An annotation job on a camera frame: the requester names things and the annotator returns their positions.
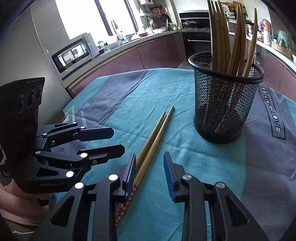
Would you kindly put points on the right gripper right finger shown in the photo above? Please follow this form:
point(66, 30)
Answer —
point(229, 218)

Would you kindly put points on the black mesh utensil cup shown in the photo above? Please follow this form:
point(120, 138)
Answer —
point(222, 101)

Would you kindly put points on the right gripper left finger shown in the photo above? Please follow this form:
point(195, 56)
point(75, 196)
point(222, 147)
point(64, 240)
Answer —
point(86, 207)

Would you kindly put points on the white microwave oven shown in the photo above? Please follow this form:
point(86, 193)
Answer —
point(79, 50)

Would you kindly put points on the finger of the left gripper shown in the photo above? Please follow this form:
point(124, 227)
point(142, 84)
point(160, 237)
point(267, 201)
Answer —
point(83, 157)
point(53, 135)

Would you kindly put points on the pink thermos jug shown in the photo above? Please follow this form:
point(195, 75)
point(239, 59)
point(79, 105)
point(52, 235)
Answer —
point(266, 26)

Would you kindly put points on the black built-in oven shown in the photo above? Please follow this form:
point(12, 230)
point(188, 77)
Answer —
point(196, 41)

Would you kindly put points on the pink sleeve left forearm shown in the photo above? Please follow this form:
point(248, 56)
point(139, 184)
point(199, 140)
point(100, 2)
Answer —
point(20, 207)

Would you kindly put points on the person's left hand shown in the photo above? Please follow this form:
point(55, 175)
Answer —
point(45, 199)

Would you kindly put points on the black camera box left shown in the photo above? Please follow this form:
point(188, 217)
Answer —
point(20, 102)

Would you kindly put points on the teal dome food cover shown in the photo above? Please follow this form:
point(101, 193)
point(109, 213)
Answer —
point(287, 39)

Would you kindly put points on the black range hood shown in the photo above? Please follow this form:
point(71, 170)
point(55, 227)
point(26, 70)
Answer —
point(195, 20)

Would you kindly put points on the teal grey tablecloth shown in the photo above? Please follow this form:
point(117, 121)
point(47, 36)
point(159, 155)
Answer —
point(259, 167)

